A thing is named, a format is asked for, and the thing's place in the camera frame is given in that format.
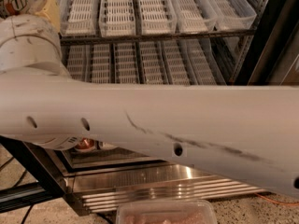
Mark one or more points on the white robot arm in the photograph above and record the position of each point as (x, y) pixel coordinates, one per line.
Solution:
(247, 133)

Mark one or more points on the top shelf tray one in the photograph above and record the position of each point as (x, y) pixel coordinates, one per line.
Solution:
(78, 17)

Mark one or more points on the middle shelf tray one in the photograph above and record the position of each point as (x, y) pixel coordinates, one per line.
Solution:
(75, 61)

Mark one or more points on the middle shelf tray two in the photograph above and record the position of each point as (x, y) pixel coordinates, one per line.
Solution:
(100, 64)

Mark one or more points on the shelf tray two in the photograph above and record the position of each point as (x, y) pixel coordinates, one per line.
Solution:
(117, 18)
(100, 64)

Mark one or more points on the top shelf tray two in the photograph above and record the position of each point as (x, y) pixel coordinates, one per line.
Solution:
(117, 18)

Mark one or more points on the middle shelf tray three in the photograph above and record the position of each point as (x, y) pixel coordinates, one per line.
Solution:
(126, 69)

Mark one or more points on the shelf tray three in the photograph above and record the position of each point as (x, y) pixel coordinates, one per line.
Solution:
(126, 69)
(157, 17)

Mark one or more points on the top shelf tray three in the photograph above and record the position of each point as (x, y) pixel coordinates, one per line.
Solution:
(157, 17)

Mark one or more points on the middle shelf tray four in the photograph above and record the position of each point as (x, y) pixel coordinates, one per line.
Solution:
(152, 63)

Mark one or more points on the shelf tray four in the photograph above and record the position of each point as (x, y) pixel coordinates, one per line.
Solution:
(194, 16)
(152, 63)

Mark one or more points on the front red soda can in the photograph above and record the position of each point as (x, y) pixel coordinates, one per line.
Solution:
(85, 145)

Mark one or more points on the top shelf tray four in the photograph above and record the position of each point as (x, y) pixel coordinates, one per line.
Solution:
(194, 16)

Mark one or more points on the middle shelf tray five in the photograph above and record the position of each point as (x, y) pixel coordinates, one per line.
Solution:
(176, 66)

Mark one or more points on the shelf tray five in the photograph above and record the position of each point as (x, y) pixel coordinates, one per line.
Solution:
(176, 66)
(233, 14)

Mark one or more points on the black fridge door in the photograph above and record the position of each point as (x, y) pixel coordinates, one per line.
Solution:
(39, 181)

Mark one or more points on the top shelf tray five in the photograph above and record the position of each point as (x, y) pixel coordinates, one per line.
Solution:
(233, 14)

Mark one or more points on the clear plastic food container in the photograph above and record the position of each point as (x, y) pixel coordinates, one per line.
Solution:
(166, 212)

